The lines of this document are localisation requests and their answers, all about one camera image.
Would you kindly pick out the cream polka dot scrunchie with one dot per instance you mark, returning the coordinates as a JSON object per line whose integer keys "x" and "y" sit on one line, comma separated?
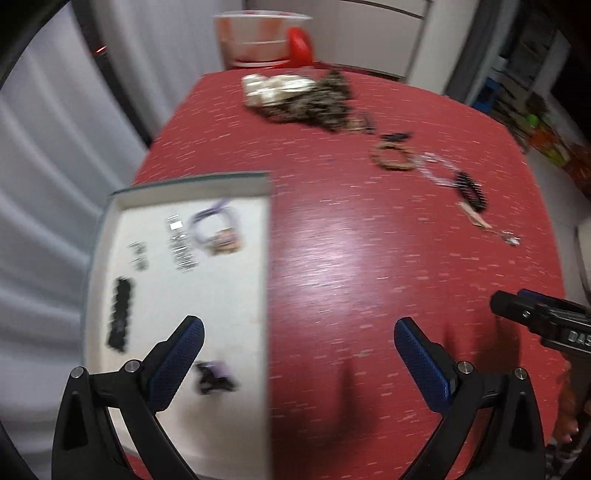
{"x": 261, "y": 91}

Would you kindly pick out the black lace hair clip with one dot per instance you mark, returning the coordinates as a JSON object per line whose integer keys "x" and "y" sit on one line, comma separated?
{"x": 119, "y": 315}

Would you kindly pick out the silver star hair clip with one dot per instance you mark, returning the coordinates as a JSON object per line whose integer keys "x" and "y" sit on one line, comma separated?
{"x": 179, "y": 245}

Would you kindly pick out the white cabinet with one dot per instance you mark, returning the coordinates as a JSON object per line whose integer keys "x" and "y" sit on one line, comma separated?
{"x": 419, "y": 42}

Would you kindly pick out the beige scissor shaped clip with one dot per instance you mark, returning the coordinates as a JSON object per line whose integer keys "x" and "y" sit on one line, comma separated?
{"x": 474, "y": 217}

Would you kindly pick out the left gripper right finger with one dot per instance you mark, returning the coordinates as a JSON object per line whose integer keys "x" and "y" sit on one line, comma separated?
{"x": 512, "y": 444}

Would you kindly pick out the white red plastic bucket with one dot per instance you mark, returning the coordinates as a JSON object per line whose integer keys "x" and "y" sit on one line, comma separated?
{"x": 256, "y": 37}

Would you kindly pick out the white curtain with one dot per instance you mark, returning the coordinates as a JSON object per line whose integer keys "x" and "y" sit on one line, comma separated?
{"x": 85, "y": 87}

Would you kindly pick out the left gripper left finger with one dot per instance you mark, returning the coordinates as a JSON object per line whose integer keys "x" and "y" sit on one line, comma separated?
{"x": 85, "y": 444}

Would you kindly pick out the white shallow tray box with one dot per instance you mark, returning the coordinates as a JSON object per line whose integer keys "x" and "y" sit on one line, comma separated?
{"x": 178, "y": 288}

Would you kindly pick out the gold bobby pins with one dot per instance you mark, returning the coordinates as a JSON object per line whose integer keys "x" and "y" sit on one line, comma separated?
{"x": 355, "y": 125}

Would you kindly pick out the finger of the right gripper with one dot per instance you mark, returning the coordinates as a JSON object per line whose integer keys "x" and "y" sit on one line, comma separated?
{"x": 561, "y": 325}

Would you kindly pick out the right hand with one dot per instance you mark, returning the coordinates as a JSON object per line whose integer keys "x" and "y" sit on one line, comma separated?
{"x": 566, "y": 425}

